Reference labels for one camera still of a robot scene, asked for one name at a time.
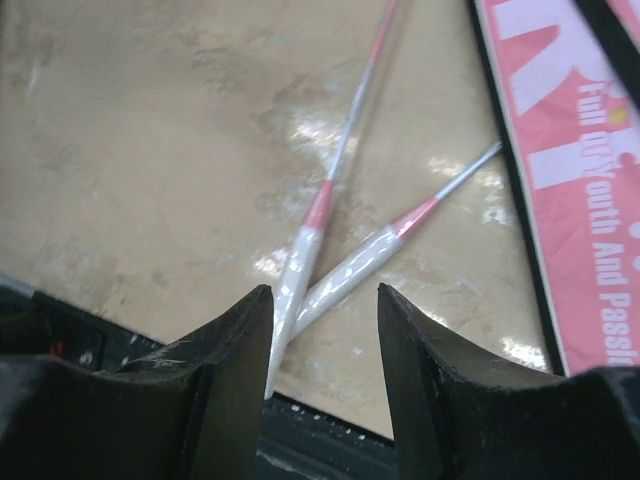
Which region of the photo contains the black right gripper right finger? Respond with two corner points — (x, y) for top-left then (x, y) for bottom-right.
(377, 284), (639, 479)

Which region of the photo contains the pink racket cover bag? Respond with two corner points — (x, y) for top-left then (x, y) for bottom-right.
(469, 1), (639, 376)

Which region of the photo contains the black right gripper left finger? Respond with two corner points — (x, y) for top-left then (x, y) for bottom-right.
(0, 283), (275, 480)

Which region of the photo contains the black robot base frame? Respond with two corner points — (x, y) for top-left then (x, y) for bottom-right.
(0, 272), (401, 480)

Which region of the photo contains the pink badminton racket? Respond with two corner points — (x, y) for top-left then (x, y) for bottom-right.
(264, 1), (399, 400)
(290, 141), (502, 338)

